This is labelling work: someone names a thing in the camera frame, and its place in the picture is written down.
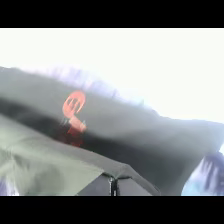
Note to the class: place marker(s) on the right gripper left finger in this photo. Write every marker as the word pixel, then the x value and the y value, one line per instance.
pixel 99 186

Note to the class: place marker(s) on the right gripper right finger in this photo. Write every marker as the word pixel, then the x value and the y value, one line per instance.
pixel 128 187

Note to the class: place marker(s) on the black garment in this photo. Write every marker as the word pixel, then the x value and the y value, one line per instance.
pixel 140 140

